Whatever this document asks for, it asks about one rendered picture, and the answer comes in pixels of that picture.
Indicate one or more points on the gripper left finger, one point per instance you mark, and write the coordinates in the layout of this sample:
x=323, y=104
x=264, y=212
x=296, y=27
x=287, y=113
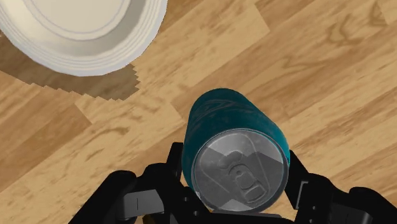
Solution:
x=149, y=183

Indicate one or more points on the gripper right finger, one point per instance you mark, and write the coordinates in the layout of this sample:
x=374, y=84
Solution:
x=325, y=195

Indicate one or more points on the teal drink can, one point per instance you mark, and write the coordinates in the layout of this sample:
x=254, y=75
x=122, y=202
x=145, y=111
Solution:
x=226, y=124

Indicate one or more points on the white plate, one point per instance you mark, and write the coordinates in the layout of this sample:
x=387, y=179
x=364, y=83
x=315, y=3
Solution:
x=83, y=28

